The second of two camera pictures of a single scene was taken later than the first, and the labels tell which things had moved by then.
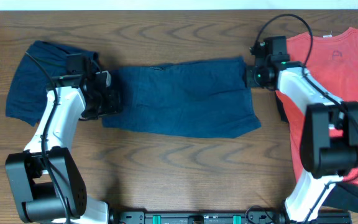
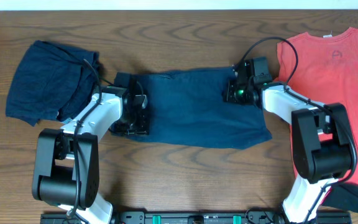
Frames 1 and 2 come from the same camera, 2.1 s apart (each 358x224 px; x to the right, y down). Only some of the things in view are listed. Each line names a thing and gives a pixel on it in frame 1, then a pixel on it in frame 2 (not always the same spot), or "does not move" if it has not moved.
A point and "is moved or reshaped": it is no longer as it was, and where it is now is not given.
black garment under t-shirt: (352, 198) does not move
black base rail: (257, 216) does not move
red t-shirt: (345, 64) does not move
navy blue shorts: (206, 98) is moved or reshaped
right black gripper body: (256, 77) to (238, 94)
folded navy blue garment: (28, 86) does not move
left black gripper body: (103, 104) to (134, 124)
